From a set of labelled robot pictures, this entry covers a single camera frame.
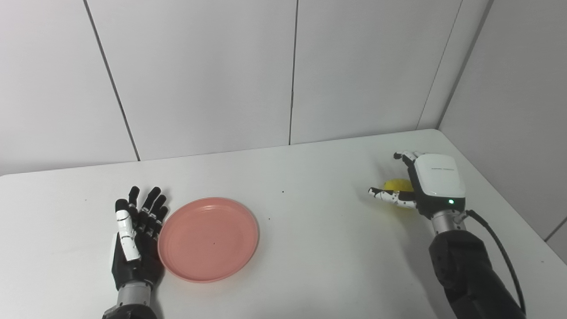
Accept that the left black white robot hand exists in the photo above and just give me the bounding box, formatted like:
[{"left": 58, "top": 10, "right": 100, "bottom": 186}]
[{"left": 110, "top": 186, "right": 170, "bottom": 291}]

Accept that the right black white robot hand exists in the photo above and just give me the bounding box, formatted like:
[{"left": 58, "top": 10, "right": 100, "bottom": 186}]
[{"left": 368, "top": 151, "right": 467, "bottom": 218}]

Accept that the yellow lemon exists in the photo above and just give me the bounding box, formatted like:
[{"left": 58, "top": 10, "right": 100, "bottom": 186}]
[{"left": 382, "top": 179, "right": 417, "bottom": 209}]

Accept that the pink round plate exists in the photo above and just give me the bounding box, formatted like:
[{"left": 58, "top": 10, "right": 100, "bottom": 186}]
[{"left": 157, "top": 197, "right": 260, "bottom": 283}]

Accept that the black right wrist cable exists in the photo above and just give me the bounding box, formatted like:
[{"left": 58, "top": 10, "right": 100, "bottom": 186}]
[{"left": 465, "top": 209, "right": 528, "bottom": 315}]

